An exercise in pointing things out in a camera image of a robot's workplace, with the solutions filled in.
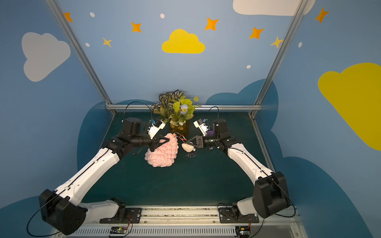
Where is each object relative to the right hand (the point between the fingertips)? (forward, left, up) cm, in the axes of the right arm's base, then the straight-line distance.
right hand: (189, 141), depth 76 cm
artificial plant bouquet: (+25, +12, -1) cm, 28 cm away
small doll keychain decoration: (-4, -1, -3) cm, 5 cm away
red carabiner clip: (0, +3, +2) cm, 4 cm away
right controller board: (-35, -29, -25) cm, 52 cm away
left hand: (0, +11, +3) cm, 12 cm away
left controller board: (-39, +33, -24) cm, 56 cm away
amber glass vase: (+18, +6, -14) cm, 24 cm away
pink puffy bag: (-9, +11, +2) cm, 14 cm away
